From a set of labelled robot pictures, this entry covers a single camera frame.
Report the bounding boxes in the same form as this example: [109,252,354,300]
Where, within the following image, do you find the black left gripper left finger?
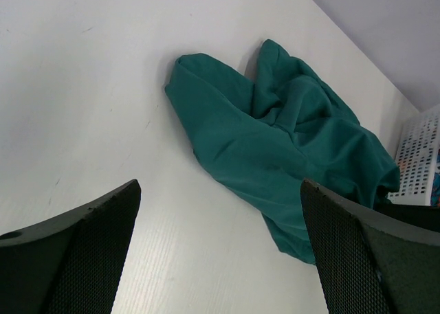
[1,179,141,313]

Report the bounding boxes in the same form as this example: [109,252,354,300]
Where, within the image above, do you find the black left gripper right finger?
[300,179,439,313]

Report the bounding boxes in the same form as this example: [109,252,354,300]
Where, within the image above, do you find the teal green shorts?
[165,40,400,264]

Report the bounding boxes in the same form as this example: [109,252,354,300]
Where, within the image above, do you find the patterned blue orange shorts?
[430,150,440,207]

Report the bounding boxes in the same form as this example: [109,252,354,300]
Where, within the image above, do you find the white plastic mesh basket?
[388,105,439,207]

